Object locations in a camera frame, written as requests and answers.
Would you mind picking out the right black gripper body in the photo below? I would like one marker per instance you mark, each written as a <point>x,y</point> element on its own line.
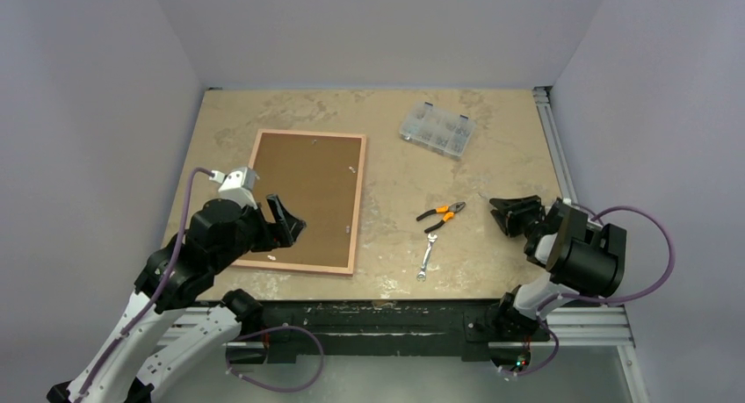
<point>529,219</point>

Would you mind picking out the pink picture frame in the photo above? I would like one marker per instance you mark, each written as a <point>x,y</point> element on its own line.
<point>319,178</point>

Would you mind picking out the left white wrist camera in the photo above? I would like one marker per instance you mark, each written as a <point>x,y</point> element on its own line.
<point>236,186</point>

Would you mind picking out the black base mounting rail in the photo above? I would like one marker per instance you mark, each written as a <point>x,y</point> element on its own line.
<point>451,327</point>

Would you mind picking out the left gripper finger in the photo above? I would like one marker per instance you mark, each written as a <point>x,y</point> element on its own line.
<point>281,214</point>
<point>281,235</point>

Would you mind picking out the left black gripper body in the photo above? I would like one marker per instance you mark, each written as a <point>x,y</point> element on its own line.
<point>254,234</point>

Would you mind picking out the orange black pliers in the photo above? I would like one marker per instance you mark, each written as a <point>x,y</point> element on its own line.
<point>447,213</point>

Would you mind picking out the clear plastic screw organizer box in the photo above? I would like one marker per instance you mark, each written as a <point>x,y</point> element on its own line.
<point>440,131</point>

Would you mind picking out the silver combination wrench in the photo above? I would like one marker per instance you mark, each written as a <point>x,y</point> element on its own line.
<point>422,273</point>

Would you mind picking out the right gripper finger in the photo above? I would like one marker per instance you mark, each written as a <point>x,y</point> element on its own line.
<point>525,204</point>
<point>512,224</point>

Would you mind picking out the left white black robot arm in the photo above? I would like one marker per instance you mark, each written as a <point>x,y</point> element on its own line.
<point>123,370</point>

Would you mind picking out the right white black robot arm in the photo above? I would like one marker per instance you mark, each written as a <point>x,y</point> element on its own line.
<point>580,258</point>

